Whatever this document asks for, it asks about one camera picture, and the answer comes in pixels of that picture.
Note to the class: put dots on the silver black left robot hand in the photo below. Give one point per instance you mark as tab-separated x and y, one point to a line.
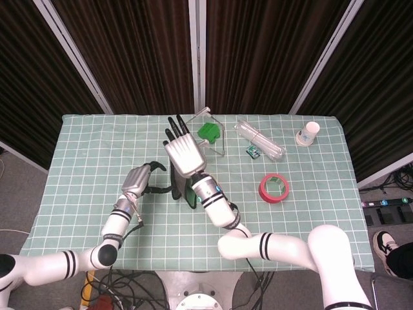
135	181

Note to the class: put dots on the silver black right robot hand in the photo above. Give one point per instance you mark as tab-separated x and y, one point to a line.
185	155

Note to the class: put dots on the green and grey cloth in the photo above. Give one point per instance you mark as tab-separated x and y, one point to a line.
179	187

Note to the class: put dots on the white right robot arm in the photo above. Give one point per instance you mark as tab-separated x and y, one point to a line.
219	210

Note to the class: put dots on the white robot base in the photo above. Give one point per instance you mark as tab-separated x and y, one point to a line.
200	290

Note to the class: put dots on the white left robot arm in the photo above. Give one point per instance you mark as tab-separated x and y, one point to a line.
116	223

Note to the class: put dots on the green plastic block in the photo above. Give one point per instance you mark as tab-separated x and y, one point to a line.
208	130

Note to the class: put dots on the green white checked tablecloth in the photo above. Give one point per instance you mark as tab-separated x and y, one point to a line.
96	145

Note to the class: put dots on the small green black toy car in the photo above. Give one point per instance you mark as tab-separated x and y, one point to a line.
254	151

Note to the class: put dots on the clear wrapped straw bundle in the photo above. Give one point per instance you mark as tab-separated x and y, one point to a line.
261	140

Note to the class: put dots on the red adhesive tape roll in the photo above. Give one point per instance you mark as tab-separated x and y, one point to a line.
266	197

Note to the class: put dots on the yellow floor tape strip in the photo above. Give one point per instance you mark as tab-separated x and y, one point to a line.
87	287

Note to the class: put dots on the white floral paper cup stack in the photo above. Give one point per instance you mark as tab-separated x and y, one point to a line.
306	134

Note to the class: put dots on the red floor object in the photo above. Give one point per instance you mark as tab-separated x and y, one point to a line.
103	303

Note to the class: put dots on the black foot pedal unit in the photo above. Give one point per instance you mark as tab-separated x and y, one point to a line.
387	216

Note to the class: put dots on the white black sneaker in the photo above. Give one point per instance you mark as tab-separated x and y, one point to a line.
384	245

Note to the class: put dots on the black trouser leg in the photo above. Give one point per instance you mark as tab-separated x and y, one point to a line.
403	258

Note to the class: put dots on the grey fabric seat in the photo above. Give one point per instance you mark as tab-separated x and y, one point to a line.
397	294

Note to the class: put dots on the white partition frame post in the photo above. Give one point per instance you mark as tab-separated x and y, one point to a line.
80	64
323	64
197	48

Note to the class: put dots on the white partition base rail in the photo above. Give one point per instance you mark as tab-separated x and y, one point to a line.
22	156
384	176

